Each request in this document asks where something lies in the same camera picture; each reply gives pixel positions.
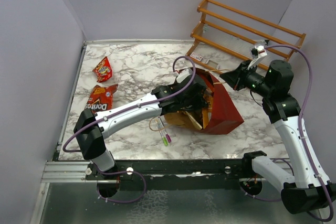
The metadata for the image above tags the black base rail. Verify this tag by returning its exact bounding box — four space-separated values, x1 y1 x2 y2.
52 153 279 190

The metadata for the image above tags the red brown paper bag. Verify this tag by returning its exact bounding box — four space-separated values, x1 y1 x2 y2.
159 68 244 135

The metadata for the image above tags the red doritos chip bag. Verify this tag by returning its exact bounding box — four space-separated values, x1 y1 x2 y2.
85 84 118 112

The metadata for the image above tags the open small cardboard box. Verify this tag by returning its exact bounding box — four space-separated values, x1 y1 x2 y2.
205 60 220 70

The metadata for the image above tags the purple cap marker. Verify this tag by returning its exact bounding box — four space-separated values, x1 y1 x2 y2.
158 117 172 143

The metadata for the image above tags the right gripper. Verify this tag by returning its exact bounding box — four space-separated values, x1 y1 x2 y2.
220 59 274 97

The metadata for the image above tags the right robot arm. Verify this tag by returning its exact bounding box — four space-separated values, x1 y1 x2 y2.
220 60 335 214

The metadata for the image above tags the yellow kettle chips bag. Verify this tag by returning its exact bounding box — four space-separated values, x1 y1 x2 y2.
202 94 213 129

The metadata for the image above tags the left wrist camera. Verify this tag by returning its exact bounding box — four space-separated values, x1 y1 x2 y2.
175 68 194 85

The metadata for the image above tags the green cap marker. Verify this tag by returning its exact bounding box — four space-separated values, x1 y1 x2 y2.
155 119 168 146

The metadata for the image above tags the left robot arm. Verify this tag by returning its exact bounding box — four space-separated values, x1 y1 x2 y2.
73 80 207 179

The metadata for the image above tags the red white small box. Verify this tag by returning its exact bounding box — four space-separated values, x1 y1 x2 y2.
190 53 203 61

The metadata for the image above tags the wooden shelf rack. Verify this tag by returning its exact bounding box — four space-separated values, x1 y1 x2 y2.
187 0 307 73

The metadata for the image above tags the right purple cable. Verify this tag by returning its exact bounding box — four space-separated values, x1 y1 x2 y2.
240 45 333 222

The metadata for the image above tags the red cheez-it snack bag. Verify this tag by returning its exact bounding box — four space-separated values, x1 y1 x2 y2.
92 57 113 83

